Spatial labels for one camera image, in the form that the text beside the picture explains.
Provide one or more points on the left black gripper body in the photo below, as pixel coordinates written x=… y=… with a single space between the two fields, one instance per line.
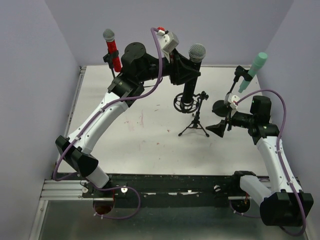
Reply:
x=175 y=70

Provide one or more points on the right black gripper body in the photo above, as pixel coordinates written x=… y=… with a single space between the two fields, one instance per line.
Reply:
x=229 y=122

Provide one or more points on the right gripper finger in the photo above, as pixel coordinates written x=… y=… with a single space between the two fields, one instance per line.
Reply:
x=220 y=107
x=218 y=129

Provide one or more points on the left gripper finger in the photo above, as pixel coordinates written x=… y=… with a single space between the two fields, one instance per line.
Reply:
x=187 y=75
x=194 y=59

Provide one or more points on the black round-base stand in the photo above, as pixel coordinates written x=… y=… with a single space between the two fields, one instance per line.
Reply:
x=239 y=72
x=108 y=58

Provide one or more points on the black tripod shock-mount stand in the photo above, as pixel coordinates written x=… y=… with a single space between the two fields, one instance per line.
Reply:
x=192 y=108

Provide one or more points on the mint green toy microphone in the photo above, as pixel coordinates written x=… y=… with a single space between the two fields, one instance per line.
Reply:
x=258 y=62

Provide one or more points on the red glitter microphone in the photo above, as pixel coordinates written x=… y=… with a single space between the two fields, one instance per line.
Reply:
x=109 y=37

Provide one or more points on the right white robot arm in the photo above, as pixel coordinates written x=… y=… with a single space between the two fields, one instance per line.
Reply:
x=284 y=204

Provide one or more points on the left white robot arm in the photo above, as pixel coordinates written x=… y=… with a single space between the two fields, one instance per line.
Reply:
x=140 y=75

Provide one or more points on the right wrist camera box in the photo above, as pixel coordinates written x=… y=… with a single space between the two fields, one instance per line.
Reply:
x=231 y=100

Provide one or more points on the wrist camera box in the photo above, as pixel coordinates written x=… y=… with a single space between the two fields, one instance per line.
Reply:
x=231 y=100
x=168 y=41

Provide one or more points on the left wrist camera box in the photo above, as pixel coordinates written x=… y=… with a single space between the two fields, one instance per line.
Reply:
x=168 y=41

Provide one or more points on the black front mounting rail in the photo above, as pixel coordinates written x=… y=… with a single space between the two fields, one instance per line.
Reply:
x=167 y=191

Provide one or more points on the aluminium extrusion frame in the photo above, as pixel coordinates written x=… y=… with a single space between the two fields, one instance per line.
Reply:
x=65 y=190

